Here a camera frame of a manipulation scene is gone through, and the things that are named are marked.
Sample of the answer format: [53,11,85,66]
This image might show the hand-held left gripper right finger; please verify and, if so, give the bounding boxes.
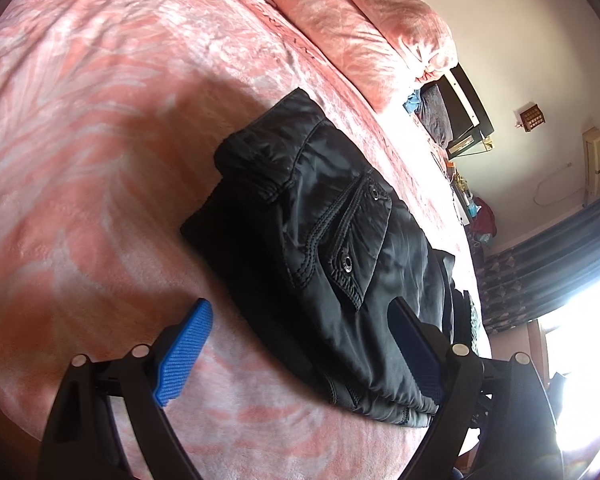
[387,297,566,480]

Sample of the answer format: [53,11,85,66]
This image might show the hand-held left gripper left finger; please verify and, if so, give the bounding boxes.
[39,298,213,480]

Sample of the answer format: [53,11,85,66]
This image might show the black jacket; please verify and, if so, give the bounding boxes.
[180,87,476,428]

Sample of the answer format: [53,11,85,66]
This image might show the red garment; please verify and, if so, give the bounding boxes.
[472,197,497,238]

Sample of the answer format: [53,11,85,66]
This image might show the dark patterned curtain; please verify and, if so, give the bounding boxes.
[477,192,600,336]

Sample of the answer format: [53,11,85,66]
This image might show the window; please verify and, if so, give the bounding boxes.
[527,240,600,480]

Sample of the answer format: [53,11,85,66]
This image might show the bed with pink sheet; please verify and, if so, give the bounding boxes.
[0,0,491,480]

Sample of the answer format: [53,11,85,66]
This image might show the grey pillow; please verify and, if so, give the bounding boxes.
[419,84,455,148]

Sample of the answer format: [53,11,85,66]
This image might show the dark wooden headboard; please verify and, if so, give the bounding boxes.
[440,62,495,161]

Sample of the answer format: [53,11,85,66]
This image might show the cream air conditioner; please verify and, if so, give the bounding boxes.
[582,127,600,206]

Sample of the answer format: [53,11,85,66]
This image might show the pink pillows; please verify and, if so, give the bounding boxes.
[252,0,458,111]

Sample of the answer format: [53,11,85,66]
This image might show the white wall cable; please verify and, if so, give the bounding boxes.
[532,160,588,207]

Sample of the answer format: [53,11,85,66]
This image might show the wooden wall lamp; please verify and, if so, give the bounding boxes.
[517,105,543,131]

